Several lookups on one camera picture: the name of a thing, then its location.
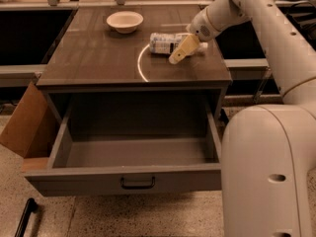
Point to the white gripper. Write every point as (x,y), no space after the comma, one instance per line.
(199,29)

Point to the plastic bottle with label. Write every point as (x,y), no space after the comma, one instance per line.
(162,43)

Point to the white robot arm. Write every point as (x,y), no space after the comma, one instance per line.
(267,150)

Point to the grey cabinet with glossy top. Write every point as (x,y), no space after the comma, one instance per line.
(93,57)

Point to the open grey top drawer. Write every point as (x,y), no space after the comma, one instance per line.
(173,139)

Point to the white bowl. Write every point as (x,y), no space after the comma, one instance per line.
(125,22)

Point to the black side rail bar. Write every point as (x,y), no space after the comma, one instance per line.
(223,117)

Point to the black drawer handle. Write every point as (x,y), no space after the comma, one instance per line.
(138,184)

